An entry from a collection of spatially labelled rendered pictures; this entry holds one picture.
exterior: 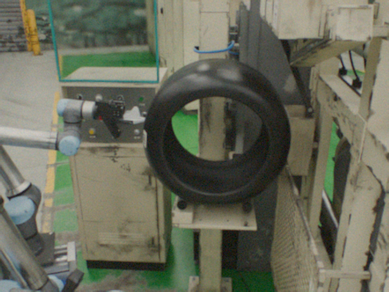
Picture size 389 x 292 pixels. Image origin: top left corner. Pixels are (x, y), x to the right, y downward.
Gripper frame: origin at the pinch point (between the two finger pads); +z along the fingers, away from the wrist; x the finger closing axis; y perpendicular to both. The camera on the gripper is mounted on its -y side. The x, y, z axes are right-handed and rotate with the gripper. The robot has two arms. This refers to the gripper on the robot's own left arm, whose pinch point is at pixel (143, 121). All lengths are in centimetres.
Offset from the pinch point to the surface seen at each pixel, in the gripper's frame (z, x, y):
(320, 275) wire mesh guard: 65, -59, -20
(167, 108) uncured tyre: 11.0, -12.3, 11.1
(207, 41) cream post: 22.7, 28.3, 30.4
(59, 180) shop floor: -105, 171, -137
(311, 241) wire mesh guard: 65, -44, -18
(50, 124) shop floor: -172, 318, -144
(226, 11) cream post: 29, 28, 44
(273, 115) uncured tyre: 51, -12, 13
